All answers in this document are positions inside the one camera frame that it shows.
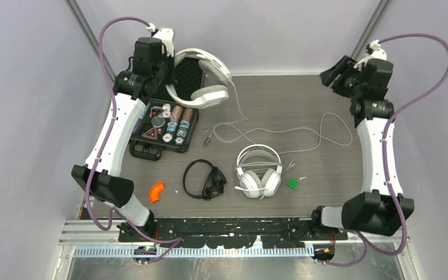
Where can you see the white grey headphones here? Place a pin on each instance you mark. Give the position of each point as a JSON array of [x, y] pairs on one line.
[[259, 169]]

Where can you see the green toy brick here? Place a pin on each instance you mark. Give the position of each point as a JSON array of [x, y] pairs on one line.
[[293, 184]]

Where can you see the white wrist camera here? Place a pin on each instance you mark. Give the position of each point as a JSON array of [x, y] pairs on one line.
[[166, 35], [374, 51]]

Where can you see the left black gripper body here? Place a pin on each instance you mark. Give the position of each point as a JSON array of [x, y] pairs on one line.
[[165, 71]]

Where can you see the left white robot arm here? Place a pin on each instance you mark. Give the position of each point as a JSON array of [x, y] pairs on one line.
[[152, 65]]

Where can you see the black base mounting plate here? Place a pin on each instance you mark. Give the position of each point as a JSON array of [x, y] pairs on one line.
[[238, 233]]

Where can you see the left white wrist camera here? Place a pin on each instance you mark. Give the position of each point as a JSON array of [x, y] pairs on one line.
[[166, 35]]

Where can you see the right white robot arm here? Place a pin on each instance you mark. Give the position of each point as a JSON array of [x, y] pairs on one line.
[[381, 206]]

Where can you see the black poker chip case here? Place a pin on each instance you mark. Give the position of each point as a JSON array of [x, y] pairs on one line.
[[166, 125]]

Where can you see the black wired headphones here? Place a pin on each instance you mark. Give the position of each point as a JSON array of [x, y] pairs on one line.
[[214, 184]]

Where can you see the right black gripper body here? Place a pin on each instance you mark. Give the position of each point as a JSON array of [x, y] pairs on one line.
[[347, 83]]

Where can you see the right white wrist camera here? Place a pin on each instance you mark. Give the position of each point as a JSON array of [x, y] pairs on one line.
[[374, 51]]

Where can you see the aluminium slotted rail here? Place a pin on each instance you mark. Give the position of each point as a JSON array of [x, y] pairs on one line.
[[155, 251]]

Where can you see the orange curved plastic piece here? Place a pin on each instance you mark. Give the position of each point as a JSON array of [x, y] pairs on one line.
[[154, 193]]

